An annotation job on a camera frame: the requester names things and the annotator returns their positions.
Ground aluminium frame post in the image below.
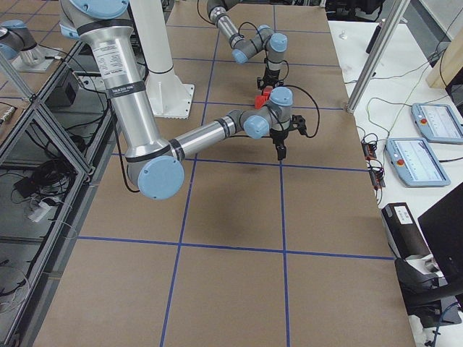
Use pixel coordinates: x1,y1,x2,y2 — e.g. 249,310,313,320
345,0,410,113

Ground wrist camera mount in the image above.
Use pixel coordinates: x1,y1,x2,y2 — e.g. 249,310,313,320
292,115,308,137

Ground teach pendant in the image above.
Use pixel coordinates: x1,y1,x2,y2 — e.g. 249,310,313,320
386,137,451,187
411,103,462,145

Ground teach pendant far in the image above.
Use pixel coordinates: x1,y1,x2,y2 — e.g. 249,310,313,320
411,103,462,145

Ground black cardboard box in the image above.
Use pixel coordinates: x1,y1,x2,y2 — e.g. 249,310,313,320
381,202,430,260

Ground black monitor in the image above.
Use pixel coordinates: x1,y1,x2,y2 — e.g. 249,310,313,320
418,184,462,282

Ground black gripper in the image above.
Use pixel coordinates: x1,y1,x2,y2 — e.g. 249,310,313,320
257,67,283,89
270,128,290,160

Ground teach pendant near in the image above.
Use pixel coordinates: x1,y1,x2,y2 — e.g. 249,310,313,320
386,137,451,187

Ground brown paper table cover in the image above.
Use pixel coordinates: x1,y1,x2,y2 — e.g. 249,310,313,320
34,4,415,346

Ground red block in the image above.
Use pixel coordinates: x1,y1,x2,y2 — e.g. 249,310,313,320
261,86,273,98
254,95,269,109

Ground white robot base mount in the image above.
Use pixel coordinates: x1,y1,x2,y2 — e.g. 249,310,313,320
145,71,195,119

